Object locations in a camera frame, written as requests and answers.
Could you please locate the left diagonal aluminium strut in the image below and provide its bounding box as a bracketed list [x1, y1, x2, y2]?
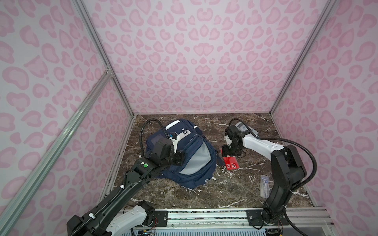
[1, 71, 112, 236]

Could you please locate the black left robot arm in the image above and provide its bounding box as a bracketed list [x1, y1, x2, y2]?
[67, 137, 184, 236]

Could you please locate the left aluminium corner post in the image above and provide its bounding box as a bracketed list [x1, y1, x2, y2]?
[71, 0, 134, 118]

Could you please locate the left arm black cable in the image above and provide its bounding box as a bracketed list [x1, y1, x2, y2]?
[69, 118, 170, 236]

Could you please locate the clear plastic ruler case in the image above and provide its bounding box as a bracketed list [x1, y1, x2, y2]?
[260, 175, 270, 199]

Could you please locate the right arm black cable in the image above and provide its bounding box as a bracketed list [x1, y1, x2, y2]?
[228, 118, 318, 192]

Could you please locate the right aluminium corner post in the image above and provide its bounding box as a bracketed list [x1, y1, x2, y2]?
[269, 0, 339, 116]

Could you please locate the navy blue backpack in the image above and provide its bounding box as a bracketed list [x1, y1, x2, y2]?
[157, 119, 219, 189]

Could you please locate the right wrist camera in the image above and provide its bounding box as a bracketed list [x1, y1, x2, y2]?
[224, 135, 233, 146]

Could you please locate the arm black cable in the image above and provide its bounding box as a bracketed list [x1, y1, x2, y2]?
[228, 118, 318, 192]
[69, 118, 170, 236]

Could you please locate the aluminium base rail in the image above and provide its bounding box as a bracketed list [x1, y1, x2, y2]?
[78, 207, 340, 236]

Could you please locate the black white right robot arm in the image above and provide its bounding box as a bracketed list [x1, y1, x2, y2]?
[221, 123, 307, 224]

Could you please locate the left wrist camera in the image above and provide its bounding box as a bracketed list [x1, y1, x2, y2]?
[169, 133, 180, 154]

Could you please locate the red stationery packet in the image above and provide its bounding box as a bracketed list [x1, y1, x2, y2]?
[221, 151, 240, 171]

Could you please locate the aluminium corner post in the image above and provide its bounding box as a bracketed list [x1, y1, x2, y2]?
[71, 0, 134, 118]
[269, 0, 339, 116]

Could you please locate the light blue calculator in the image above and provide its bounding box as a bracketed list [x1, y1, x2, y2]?
[236, 122, 258, 137]

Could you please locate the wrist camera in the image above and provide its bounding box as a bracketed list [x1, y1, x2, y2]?
[224, 135, 233, 146]
[169, 133, 180, 154]

